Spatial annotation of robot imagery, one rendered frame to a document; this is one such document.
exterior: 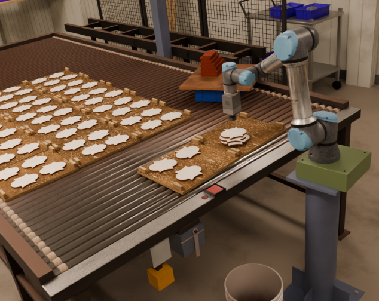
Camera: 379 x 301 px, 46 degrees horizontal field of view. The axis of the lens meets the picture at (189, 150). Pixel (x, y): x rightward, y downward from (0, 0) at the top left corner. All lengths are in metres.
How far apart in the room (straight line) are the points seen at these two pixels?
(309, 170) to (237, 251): 1.13
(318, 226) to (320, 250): 0.16
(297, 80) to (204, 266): 1.55
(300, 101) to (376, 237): 1.57
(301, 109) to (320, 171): 0.34
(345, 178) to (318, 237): 0.45
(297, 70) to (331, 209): 0.76
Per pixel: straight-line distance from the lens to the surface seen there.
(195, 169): 2.27
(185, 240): 2.06
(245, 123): 2.73
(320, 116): 2.17
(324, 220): 2.42
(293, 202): 3.65
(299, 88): 2.04
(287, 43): 1.98
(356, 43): 5.78
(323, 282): 2.70
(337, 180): 2.20
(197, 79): 3.24
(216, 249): 3.22
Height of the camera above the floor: 2.09
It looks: 28 degrees down
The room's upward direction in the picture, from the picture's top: 7 degrees counter-clockwise
